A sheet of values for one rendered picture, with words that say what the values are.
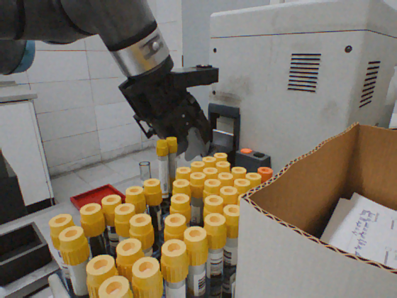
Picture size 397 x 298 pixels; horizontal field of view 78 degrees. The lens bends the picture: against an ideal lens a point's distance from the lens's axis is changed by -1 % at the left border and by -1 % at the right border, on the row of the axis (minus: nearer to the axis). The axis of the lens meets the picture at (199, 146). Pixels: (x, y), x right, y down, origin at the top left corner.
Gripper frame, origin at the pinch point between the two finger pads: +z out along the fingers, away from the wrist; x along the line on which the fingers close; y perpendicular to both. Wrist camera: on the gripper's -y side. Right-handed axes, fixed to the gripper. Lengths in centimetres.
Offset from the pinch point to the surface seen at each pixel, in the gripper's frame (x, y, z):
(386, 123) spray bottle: 22.9, -37.2, 19.3
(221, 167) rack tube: 17.4, 9.9, -13.8
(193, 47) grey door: -140, -125, 46
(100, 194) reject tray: -5.6, 19.0, -5.8
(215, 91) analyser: -2.2, -10.3, -6.4
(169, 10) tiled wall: -179, -147, 19
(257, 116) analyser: 8.1, -8.6, -3.4
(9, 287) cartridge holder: 6.8, 31.2, -14.2
